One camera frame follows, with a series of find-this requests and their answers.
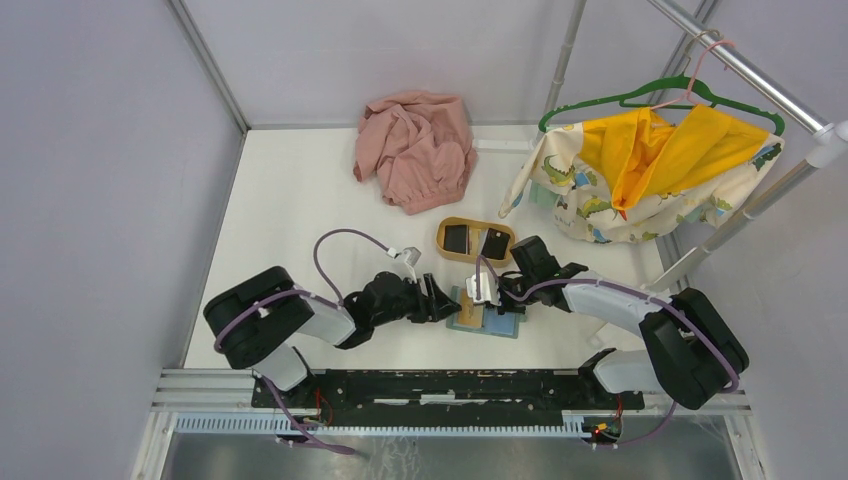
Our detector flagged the gold card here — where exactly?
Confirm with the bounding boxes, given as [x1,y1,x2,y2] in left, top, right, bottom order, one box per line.
[456,289,485,330]

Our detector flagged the black card in tray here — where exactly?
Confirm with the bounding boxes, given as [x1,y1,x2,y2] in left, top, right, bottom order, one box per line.
[480,228,511,260]
[442,224,470,255]

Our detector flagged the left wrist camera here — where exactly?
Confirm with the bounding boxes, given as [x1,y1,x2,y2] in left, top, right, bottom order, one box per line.
[387,247,421,282]

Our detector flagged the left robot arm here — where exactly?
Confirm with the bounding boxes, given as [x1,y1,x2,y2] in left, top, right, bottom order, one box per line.
[202,266,461,408]

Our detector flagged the dinosaur print yellow garment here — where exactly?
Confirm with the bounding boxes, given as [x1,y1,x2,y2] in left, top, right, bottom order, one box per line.
[498,105,785,244]

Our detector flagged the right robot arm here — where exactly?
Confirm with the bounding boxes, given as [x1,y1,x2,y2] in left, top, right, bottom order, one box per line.
[470,236,750,410]

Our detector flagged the pink clothes hanger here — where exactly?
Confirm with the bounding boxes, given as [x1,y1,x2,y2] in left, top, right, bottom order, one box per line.
[651,29,734,110]

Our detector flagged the white perforated cable duct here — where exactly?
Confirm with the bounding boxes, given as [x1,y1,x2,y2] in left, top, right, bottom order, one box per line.
[175,413,588,439]

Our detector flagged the green leather card holder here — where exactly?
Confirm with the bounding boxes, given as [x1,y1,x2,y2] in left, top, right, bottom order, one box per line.
[445,286,526,338]

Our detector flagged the pink crumpled cloth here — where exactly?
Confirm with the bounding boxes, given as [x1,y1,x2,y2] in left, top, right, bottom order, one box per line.
[352,90,478,215]

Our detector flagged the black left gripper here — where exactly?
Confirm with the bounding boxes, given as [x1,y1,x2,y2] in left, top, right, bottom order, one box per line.
[372,272,461,327]

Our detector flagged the tan oval tray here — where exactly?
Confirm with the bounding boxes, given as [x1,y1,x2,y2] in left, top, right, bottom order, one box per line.
[436,216,516,268]

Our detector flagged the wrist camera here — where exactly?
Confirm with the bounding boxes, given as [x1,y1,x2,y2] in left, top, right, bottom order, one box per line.
[466,272,501,306]
[387,247,421,282]

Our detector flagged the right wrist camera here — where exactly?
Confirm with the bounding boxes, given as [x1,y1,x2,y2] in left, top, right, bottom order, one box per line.
[466,272,501,306]

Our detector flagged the metal clothes rack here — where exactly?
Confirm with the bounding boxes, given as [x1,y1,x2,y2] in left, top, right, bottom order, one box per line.
[537,0,847,292]

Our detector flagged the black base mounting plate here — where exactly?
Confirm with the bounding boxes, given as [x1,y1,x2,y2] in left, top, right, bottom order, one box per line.
[281,369,645,427]

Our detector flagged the green clothes hanger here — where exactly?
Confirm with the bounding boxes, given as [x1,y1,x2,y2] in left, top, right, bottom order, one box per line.
[537,74,787,139]

